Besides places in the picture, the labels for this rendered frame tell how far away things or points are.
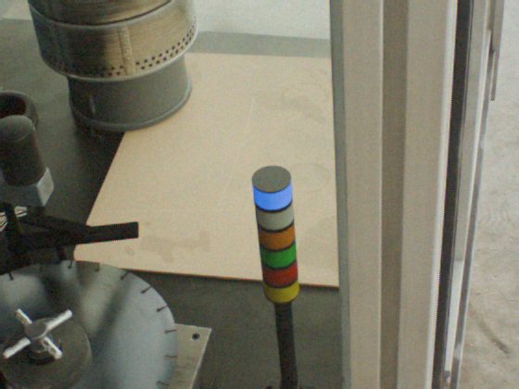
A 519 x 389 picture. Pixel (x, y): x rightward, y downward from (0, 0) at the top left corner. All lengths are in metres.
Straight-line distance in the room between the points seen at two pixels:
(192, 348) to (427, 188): 0.93
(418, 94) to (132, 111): 1.44
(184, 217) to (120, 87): 0.28
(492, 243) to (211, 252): 1.21
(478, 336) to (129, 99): 1.09
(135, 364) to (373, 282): 0.75
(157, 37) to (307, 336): 0.59
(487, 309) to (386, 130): 2.09
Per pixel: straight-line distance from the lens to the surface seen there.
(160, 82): 1.85
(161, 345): 1.26
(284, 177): 1.13
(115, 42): 1.73
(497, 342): 2.47
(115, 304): 1.31
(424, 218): 0.48
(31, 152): 1.34
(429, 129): 0.45
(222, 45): 2.09
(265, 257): 1.20
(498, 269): 2.63
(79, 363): 1.25
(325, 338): 1.50
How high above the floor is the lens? 1.91
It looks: 43 degrees down
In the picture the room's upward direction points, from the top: 6 degrees counter-clockwise
